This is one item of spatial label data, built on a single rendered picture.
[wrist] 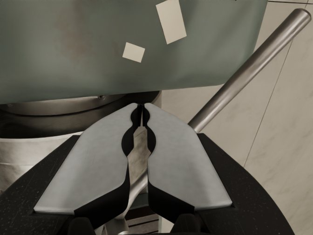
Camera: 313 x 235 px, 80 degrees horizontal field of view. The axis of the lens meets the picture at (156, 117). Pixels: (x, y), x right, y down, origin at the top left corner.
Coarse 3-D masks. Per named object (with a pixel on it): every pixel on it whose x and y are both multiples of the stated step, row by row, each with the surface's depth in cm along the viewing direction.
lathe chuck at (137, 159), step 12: (144, 132) 27; (144, 144) 28; (132, 156) 27; (144, 156) 30; (0, 168) 22; (12, 168) 22; (24, 168) 21; (132, 168) 28; (144, 168) 31; (0, 180) 24; (12, 180) 23; (132, 180) 29; (0, 192) 27
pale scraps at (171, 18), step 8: (168, 0) 14; (176, 0) 14; (160, 8) 14; (168, 8) 15; (176, 8) 15; (160, 16) 15; (168, 16) 15; (176, 16) 15; (168, 24) 15; (176, 24) 15; (168, 32) 15; (176, 32) 16; (184, 32) 16; (168, 40) 16; (176, 40) 16; (128, 48) 15; (136, 48) 16; (144, 48) 16; (128, 56) 16; (136, 56) 16
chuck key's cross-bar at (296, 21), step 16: (288, 16) 12; (304, 16) 11; (288, 32) 11; (272, 48) 12; (256, 64) 12; (240, 80) 13; (224, 96) 14; (208, 112) 14; (192, 128) 15; (144, 176) 18; (128, 208) 19
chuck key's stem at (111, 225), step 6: (108, 222) 19; (114, 222) 19; (120, 222) 19; (126, 222) 20; (108, 228) 19; (114, 228) 19; (120, 228) 19; (126, 228) 19; (108, 234) 19; (114, 234) 18; (120, 234) 18; (126, 234) 19
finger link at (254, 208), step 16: (208, 144) 9; (224, 160) 8; (224, 176) 7; (240, 176) 7; (240, 192) 6; (256, 192) 6; (224, 208) 6; (240, 208) 6; (256, 208) 6; (272, 208) 6; (208, 224) 5; (224, 224) 5; (240, 224) 5; (256, 224) 5; (272, 224) 5; (288, 224) 5
